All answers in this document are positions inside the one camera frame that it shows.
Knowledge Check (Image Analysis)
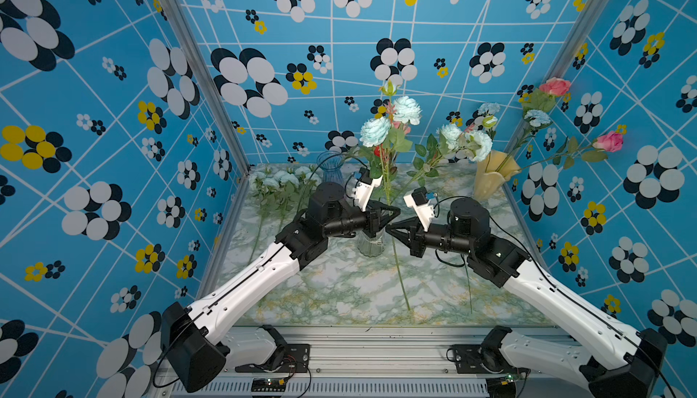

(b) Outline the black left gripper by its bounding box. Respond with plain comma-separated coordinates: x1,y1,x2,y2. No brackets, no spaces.
323,197,401,239

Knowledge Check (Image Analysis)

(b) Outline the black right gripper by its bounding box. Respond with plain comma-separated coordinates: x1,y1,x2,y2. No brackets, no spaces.
387,216,476,259

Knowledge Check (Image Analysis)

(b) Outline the clear glass vase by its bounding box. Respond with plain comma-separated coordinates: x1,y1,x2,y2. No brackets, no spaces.
356,230,386,258

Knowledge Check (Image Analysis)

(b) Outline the blue purple ribbed glass vase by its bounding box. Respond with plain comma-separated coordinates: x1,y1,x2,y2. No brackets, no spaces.
317,151,344,184

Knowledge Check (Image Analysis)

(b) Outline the yellow ceramic vase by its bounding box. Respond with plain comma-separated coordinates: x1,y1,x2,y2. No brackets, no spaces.
473,151,521,202

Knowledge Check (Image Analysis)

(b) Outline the light blue carnation stem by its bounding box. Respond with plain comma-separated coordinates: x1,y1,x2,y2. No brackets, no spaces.
464,265,474,315

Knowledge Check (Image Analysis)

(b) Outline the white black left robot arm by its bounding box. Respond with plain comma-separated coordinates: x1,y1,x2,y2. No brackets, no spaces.
161,182,400,393

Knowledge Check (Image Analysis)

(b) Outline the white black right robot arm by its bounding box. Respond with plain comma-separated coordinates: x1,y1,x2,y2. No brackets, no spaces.
386,197,667,397

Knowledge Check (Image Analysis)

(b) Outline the red rose stem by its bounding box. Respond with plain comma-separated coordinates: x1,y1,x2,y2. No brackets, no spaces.
343,145,381,166

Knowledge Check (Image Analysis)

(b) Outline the right circuit board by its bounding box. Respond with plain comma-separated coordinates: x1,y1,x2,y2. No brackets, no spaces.
486,376,517,398

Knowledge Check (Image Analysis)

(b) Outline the circuit board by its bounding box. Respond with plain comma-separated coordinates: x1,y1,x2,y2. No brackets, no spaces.
486,376,517,398
250,378,288,394

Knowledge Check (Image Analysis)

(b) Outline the mixed flower bouquet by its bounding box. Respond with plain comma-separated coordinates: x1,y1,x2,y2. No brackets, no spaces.
482,77,624,180

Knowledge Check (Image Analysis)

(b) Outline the left circuit board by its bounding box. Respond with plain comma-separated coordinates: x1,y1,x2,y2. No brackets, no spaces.
250,378,288,394

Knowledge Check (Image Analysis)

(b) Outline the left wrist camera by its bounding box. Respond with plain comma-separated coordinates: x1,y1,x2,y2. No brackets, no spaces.
352,174,382,212

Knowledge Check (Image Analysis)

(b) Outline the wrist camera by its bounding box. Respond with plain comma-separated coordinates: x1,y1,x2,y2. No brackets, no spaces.
403,187,436,232
352,174,382,212

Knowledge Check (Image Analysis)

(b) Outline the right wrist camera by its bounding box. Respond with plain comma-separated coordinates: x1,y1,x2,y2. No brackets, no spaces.
403,187,436,232

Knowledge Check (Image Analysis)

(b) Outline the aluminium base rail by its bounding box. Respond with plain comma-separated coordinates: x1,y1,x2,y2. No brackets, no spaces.
146,324,622,398

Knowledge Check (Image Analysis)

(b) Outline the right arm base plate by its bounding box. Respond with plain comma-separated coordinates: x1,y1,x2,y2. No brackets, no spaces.
447,345,508,374

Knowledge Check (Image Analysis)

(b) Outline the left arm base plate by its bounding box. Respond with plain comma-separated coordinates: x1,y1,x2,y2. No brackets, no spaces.
235,344,311,374

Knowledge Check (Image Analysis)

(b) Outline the right aluminium corner post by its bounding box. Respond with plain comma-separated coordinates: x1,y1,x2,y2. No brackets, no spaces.
546,0,611,78

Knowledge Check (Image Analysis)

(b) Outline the aluminium corner post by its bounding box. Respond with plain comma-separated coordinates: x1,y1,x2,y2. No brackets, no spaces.
546,0,611,78
160,0,250,176

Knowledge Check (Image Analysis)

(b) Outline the left aluminium corner post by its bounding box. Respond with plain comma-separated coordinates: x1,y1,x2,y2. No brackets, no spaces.
160,0,250,176

